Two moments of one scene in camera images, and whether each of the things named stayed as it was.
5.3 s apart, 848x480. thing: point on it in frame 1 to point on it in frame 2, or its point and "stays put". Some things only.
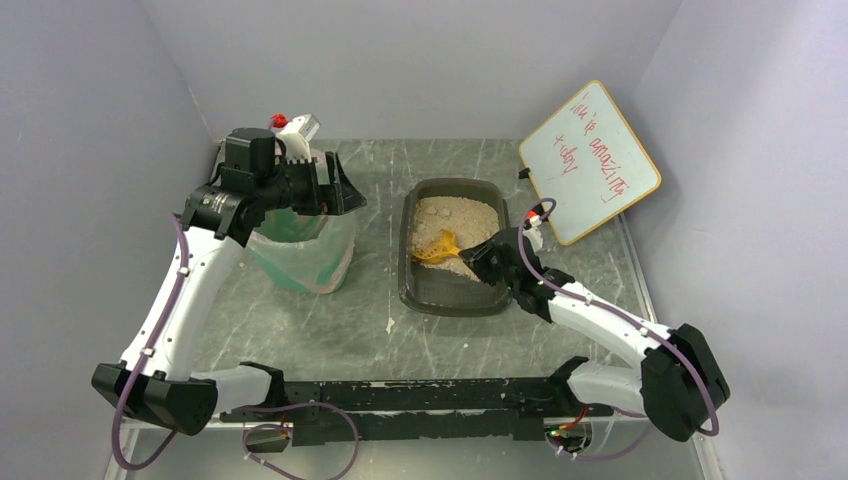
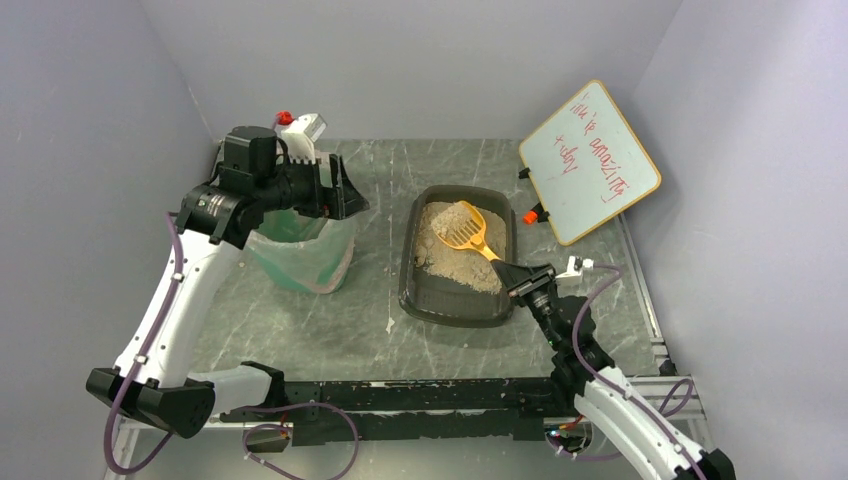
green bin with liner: [307, 252] stays put
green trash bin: [309, 253] stays put
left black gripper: [325, 192] stays put
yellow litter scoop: [438, 251] to [470, 235]
